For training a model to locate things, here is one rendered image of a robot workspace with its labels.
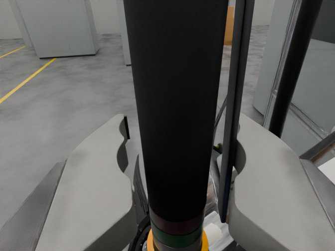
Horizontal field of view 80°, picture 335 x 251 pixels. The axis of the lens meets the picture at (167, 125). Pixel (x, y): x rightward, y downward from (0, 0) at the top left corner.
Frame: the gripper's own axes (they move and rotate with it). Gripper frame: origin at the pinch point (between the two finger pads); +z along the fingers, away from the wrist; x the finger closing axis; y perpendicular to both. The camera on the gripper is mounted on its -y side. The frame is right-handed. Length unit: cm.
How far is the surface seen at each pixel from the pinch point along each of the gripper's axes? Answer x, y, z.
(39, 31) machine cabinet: -401, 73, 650
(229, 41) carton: 210, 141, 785
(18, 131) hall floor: -224, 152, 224
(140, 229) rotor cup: -6.7, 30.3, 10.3
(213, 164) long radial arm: 12, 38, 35
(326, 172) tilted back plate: 32.6, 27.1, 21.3
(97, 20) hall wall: -389, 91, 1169
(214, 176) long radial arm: 11.0, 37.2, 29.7
